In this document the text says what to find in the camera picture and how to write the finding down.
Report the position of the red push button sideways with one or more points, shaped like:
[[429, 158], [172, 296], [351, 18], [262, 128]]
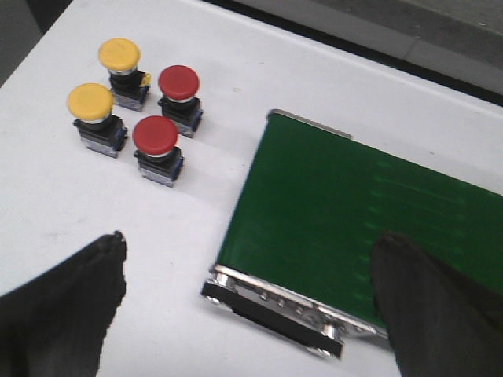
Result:
[[159, 158]]

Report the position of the grey stone slab right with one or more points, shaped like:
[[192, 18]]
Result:
[[461, 40]]

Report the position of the red mushroom push button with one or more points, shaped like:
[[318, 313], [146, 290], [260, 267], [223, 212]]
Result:
[[179, 85]]

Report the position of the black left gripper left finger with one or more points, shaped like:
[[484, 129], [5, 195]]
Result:
[[55, 325]]

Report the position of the green conveyor belt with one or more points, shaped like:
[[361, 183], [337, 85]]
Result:
[[315, 202]]

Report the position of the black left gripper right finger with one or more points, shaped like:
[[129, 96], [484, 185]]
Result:
[[439, 322]]

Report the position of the black drive belt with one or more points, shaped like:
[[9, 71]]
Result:
[[276, 322]]

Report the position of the yellow mushroom push button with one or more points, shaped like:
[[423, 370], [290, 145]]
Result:
[[91, 104], [129, 85]]

